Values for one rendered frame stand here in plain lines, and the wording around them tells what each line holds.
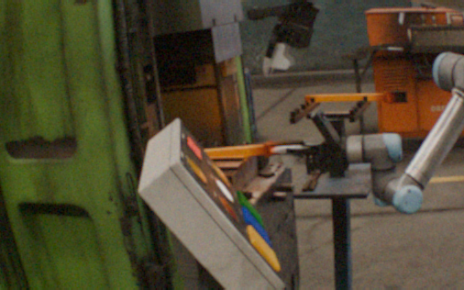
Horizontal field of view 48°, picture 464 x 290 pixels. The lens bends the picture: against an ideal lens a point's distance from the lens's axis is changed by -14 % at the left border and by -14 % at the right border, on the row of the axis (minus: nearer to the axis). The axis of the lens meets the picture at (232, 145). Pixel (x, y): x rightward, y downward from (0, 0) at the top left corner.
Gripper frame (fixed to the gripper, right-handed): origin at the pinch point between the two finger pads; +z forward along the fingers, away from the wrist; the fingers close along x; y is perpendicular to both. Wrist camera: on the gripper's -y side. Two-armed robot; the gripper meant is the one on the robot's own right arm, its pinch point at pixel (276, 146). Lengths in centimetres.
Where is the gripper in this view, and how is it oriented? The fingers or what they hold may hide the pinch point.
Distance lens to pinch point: 161.0
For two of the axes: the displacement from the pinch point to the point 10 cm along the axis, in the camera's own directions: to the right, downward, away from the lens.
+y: 1.5, 9.6, 2.4
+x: 3.4, -2.8, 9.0
